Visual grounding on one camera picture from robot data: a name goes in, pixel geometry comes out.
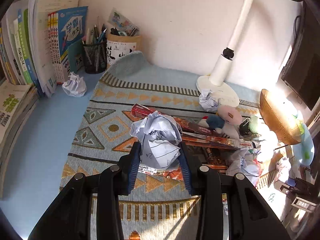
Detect large paper ball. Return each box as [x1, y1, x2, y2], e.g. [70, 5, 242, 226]
[226, 148, 261, 186]

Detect small paper ball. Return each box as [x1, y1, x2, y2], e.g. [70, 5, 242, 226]
[62, 72, 87, 98]

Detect round blue glass side table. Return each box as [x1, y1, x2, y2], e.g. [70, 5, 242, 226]
[292, 124, 315, 166]

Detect black keychain figure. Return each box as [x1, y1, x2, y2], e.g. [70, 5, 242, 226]
[239, 118, 251, 137]

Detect dark red long box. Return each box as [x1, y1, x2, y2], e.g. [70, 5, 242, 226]
[131, 104, 223, 137]

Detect beige calligraphy pen cup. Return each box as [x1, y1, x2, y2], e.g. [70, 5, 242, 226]
[106, 34, 142, 68]

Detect row of upright books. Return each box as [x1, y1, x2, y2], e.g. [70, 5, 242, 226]
[4, 0, 88, 98]

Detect blue white cat plush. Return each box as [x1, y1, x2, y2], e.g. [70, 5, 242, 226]
[198, 115, 240, 140]

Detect orange printed long box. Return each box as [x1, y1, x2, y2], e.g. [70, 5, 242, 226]
[182, 132, 260, 149]

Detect paper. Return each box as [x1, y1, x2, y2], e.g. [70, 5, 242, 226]
[199, 89, 219, 112]

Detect stack of flat books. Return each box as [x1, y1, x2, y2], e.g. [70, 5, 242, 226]
[1, 80, 39, 196]

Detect white paper ball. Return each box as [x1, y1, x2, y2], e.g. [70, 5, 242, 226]
[130, 111, 182, 170]

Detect patterned woven table mat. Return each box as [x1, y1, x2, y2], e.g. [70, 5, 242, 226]
[59, 50, 276, 240]

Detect pink dango skewer plush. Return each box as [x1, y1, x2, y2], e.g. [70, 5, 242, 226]
[217, 105, 242, 125]

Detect black mesh pen holder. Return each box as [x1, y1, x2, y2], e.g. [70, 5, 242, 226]
[82, 41, 107, 74]

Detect black wall monitor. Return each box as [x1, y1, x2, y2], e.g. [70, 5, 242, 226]
[281, 3, 319, 109]

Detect white desk lamp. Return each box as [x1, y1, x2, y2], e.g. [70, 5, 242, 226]
[196, 0, 300, 107]

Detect brown ribbed wicker bowl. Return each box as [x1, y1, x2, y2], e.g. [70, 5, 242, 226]
[259, 89, 302, 145]

